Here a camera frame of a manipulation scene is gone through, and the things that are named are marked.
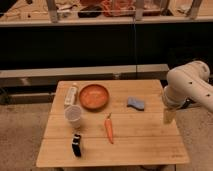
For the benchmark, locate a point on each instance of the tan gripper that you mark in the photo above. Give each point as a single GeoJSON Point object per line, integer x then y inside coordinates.
{"type": "Point", "coordinates": [168, 115]}

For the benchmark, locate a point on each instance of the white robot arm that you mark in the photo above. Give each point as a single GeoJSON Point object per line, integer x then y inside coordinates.
{"type": "Point", "coordinates": [188, 81]}

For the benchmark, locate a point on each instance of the blue sponge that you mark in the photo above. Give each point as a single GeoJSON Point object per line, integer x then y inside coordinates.
{"type": "Point", "coordinates": [135, 103]}

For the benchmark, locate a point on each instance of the grey bench ledge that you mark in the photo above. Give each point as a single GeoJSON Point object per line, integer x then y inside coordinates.
{"type": "Point", "coordinates": [51, 76]}

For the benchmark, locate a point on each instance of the orange carrot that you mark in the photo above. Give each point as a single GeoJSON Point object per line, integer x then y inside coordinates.
{"type": "Point", "coordinates": [109, 129]}

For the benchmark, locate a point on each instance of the orange plate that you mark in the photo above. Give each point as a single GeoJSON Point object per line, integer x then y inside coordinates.
{"type": "Point", "coordinates": [93, 96]}

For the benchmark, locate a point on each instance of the clear plastic cup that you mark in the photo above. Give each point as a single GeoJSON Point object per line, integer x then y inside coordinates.
{"type": "Point", "coordinates": [73, 115]}

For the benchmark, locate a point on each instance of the white bottle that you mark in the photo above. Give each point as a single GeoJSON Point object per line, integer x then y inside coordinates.
{"type": "Point", "coordinates": [71, 95]}

